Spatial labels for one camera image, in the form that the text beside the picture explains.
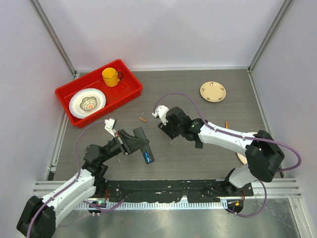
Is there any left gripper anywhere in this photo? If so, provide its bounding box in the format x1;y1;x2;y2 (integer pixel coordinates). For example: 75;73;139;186
100;129;148;163

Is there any blue battery cluster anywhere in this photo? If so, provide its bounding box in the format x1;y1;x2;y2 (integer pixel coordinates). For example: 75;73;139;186
144;151;153;164

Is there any black battery cover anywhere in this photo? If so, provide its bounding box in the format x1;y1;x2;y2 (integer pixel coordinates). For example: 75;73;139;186
195;140;203;149

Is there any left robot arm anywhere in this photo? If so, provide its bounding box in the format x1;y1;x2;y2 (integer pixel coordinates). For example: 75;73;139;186
16;127;154;238

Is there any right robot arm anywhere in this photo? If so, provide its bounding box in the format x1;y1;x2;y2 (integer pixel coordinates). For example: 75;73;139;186
152;105;285;196

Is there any cream floral plate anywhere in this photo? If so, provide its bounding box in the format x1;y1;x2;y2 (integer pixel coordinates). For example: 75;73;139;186
200;81;226;103

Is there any red plastic tray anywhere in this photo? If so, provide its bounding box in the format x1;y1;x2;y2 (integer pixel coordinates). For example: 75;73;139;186
55;59;143;128

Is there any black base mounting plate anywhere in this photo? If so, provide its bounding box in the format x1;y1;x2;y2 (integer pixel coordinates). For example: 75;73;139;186
107;179;254;203

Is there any small patterned bowl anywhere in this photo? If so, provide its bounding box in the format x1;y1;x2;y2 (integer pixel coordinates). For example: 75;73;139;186
79;97;98;112

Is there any white paper plate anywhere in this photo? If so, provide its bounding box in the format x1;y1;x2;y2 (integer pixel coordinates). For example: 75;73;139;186
69;88;106;119

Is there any yellow mug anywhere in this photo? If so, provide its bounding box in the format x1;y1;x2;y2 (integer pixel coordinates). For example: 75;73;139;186
102;67;123;87

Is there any pink white plate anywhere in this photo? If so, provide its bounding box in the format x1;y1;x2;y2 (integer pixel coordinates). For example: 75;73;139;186
236;131;258;164

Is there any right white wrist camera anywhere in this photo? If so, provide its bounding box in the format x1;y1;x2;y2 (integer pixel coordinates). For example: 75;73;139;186
152;105;169;125

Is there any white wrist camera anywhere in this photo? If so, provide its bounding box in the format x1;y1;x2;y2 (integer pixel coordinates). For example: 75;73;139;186
104;118;117;137
152;105;169;125

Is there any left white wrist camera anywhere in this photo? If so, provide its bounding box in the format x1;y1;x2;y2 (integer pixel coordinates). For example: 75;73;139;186
104;118;117;137

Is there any white slotted cable duct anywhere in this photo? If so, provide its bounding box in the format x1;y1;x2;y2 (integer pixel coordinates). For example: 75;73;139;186
74;200;227;210

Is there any left aluminium frame post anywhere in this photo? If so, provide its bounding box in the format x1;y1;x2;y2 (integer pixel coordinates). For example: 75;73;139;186
29;0;77;78

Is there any aluminium frame post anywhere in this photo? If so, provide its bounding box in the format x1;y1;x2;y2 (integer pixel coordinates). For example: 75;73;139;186
29;0;77;78
248;0;294;74

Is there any right aluminium frame post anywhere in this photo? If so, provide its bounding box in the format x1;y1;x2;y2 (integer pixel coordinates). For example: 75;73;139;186
248;0;294;74

